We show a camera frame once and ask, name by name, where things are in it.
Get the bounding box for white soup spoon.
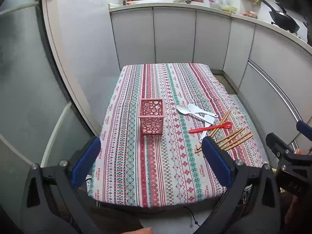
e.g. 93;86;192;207
176;104;207;116

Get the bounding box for patterned red green tablecloth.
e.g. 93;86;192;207
88;63;265;207

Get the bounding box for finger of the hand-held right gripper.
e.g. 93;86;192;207
296;121;312;137
266;133;296;157

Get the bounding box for steel pot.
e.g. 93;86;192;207
303;17;312;45

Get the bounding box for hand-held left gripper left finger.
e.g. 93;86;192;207
21;136;101;234

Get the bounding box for pink perforated plastic basket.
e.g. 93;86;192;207
138;98;164;136

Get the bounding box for white kitchen counter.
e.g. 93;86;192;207
108;0;312;54

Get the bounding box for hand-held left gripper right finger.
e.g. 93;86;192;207
192;136;282;234

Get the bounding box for pile of wooden chopsticks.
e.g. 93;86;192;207
194;109;253;153

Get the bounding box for frosted glass sliding door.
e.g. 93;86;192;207
0;0;103;200

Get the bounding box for white rice paddle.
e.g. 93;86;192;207
187;103;219;118
199;116;215;143

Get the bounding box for chrome cabinet rail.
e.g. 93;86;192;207
247;60;308;149

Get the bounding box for red plastic spoon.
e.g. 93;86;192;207
188;121;233;134

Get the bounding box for black wok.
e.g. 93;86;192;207
261;0;301;34

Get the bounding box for black cable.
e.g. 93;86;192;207
182;206;201;227

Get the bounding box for person's right hand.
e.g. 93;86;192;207
284;195;303;228

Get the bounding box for clear glass jars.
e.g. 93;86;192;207
209;0;228;10

